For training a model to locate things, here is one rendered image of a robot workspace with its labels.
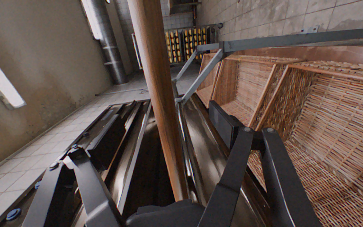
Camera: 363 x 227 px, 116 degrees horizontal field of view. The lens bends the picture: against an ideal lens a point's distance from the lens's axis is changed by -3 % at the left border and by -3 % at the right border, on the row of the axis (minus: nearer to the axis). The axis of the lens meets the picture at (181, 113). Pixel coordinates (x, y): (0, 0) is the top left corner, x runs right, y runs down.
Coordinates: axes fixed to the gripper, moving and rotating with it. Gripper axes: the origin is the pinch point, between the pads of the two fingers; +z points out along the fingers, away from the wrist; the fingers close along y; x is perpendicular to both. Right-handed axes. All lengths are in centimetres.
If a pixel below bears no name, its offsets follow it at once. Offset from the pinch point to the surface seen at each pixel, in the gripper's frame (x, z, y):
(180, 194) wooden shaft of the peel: -16.7, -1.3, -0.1
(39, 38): 40, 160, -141
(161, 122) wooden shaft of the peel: 0.3, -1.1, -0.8
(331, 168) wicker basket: -40, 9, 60
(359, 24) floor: 12, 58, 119
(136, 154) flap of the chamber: -36, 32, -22
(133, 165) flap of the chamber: -36.1, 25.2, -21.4
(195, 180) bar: -13.2, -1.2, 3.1
